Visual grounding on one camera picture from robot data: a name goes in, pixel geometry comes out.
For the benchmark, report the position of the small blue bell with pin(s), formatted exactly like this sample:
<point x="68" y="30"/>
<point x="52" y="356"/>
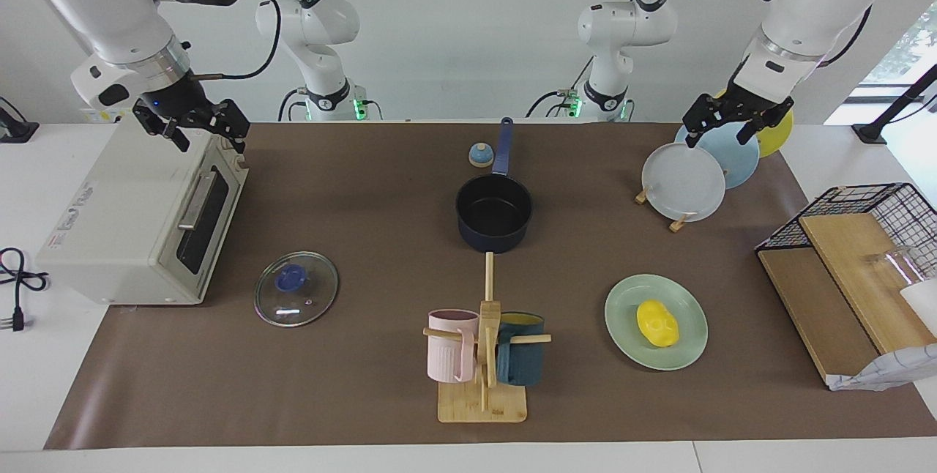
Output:
<point x="480" y="157"/>

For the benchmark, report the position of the brown table mat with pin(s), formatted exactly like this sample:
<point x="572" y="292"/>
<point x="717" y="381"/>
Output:
<point x="351" y="370"/>

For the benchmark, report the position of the white cup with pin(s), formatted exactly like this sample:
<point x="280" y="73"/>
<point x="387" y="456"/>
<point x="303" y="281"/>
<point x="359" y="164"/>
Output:
<point x="924" y="304"/>

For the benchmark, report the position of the beige toaster oven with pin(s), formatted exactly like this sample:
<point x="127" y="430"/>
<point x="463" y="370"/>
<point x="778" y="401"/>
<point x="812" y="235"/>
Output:
<point x="117" y="209"/>

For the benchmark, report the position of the dark teal mug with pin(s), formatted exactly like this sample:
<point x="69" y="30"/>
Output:
<point x="521" y="359"/>

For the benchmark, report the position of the pale green plate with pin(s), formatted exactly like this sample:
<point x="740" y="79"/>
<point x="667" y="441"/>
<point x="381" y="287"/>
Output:
<point x="622" y="319"/>

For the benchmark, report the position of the clear glass cup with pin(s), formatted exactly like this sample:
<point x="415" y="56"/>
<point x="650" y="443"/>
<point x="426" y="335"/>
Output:
<point x="897" y="264"/>

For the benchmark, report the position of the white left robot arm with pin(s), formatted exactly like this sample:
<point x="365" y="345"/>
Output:
<point x="805" y="4"/>

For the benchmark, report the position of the black table clamp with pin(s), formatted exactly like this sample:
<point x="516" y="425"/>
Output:
<point x="15" y="130"/>

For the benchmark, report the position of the pink ribbed mug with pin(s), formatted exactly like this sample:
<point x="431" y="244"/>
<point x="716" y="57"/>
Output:
<point x="448" y="348"/>

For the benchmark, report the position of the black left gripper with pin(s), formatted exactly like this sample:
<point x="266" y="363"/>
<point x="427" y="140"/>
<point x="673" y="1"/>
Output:
<point x="747" y="103"/>

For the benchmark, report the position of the wooden mug tree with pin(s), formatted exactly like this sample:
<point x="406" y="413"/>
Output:
<point x="483" y="403"/>

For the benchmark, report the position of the yellow plate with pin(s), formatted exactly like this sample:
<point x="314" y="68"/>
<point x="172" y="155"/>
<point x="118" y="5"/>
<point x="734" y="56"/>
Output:
<point x="777" y="138"/>

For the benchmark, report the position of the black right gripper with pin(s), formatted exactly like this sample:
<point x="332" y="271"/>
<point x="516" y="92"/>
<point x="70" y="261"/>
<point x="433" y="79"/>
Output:
<point x="183" y="103"/>

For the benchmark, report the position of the light blue plate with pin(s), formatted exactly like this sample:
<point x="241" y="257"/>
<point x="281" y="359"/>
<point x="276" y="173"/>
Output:
<point x="739" y="162"/>

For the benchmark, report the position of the wooden plate rack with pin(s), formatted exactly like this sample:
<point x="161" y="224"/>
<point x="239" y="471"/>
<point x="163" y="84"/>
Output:
<point x="678" y="224"/>

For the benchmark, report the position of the grey white plate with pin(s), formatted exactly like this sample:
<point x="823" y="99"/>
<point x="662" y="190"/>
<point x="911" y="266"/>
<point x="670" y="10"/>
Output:
<point x="682" y="181"/>

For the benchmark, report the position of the glass lid blue knob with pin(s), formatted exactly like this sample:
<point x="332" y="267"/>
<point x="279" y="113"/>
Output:
<point x="296" y="290"/>

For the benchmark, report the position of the dark blue saucepan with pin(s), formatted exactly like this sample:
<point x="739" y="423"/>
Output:
<point x="494" y="217"/>

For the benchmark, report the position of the black clamp stand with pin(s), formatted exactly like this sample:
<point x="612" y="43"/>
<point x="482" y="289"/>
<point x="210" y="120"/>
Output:
<point x="871" y="132"/>

